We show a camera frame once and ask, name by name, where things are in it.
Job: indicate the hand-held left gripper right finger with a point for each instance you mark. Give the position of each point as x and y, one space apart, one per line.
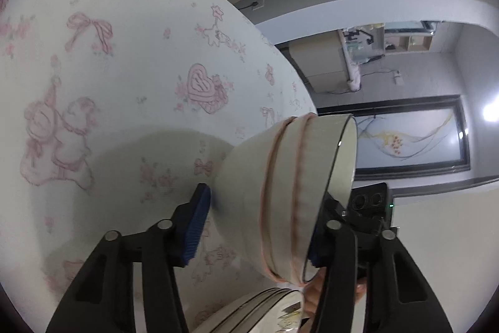
314 262

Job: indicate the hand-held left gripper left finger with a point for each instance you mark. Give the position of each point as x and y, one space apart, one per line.
197 223

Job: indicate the large cartoon print plate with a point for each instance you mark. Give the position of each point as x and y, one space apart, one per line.
224 311

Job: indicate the person's right hand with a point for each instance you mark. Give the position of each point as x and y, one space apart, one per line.
314 298

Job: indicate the dark framed glass door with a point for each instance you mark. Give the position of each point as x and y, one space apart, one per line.
409 138

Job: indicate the pink white cloth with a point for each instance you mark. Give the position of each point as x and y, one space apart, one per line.
354 77

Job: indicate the beige bathroom vanity cabinet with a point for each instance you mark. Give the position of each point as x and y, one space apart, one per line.
319 64

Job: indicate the bright ceiling light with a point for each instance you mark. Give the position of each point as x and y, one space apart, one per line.
492 112

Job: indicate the pink printed white tablecloth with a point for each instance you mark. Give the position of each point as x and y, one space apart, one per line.
117 83

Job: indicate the bathroom mirror cabinet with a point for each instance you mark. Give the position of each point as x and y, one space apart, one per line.
409 40

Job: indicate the black faucet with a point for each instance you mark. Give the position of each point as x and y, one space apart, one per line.
358 35

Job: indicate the white wall socket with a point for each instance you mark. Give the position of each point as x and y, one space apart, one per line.
398 78

